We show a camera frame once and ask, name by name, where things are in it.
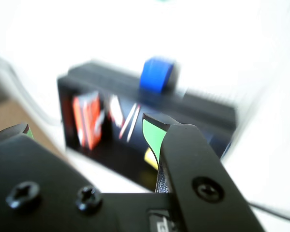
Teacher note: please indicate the yellow wooden cube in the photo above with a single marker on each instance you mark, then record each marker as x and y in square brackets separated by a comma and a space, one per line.
[150, 157]

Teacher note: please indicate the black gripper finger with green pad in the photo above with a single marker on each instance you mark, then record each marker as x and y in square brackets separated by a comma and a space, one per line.
[195, 164]

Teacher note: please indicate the black cardboard box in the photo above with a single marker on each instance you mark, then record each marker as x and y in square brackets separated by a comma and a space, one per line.
[125, 154]

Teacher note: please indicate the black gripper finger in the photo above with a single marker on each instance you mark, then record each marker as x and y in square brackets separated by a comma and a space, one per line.
[38, 188]

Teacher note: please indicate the blue wooden cube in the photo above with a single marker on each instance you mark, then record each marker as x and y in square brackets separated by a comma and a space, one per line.
[154, 75]

